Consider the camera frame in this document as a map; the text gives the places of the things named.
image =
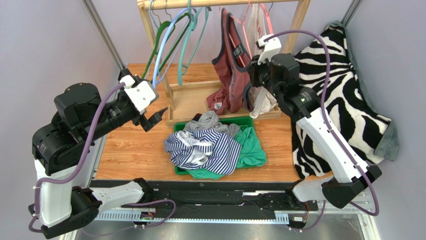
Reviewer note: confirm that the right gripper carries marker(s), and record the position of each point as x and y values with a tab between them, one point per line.
254	76

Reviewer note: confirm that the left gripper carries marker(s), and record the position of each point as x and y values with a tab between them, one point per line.
147	122

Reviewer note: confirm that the maroon printed tank top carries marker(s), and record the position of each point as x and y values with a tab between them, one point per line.
231	66

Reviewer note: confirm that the white tank top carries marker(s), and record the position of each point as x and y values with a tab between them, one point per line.
260	99

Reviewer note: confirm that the navy maroon tank top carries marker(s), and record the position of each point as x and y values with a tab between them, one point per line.
197	116

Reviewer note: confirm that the pink plastic hanger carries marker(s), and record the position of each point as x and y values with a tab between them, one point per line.
266	12

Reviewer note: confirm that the grey tank top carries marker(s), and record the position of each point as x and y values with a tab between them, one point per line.
211	121

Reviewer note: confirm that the blue striped tank top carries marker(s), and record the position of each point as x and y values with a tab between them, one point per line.
209	149

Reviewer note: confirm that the green velvet hanger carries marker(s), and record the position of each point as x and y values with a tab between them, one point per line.
164	31

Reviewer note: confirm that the green tank top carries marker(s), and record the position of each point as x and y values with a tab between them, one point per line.
251	155

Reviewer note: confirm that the thin pink wire hanger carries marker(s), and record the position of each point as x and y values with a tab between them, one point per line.
242	22

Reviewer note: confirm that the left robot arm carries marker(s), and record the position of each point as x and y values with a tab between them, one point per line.
63	201

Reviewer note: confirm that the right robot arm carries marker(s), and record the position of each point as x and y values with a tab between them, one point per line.
279	75

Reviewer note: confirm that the wooden clothes rack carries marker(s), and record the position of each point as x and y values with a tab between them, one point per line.
196	92

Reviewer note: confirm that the green plastic tray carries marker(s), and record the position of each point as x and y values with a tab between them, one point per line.
243	121

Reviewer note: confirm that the zebra print blanket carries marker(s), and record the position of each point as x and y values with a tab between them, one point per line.
328	66

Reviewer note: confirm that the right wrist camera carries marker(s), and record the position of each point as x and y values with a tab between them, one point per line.
270	45

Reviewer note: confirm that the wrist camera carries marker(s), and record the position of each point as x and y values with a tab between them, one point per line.
270	45
141	94

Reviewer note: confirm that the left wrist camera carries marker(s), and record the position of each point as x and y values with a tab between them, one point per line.
141	94

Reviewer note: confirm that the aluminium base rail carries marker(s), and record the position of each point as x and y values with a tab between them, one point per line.
223	210

